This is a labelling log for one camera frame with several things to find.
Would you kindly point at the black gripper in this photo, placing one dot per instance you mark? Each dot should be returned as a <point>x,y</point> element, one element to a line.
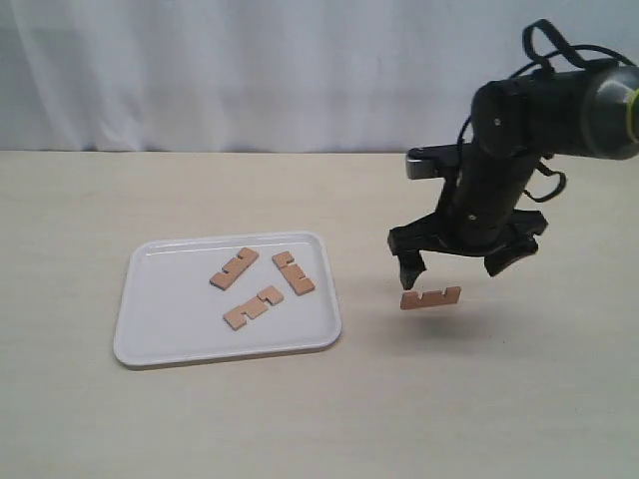
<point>475,216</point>

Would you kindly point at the wooden notched plank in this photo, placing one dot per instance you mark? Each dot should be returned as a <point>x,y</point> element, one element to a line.
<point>238,317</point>
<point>434,298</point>
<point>293,273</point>
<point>234,268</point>

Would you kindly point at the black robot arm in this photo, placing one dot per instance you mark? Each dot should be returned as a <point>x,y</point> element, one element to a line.
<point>517,123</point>

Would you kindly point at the white rectangular plastic tray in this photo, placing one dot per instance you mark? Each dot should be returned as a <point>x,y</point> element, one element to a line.
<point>170,314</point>

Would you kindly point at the white backdrop curtain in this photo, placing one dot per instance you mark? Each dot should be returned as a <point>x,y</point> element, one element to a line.
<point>267,76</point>

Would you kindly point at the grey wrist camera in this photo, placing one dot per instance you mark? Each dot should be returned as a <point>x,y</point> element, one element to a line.
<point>423,163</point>

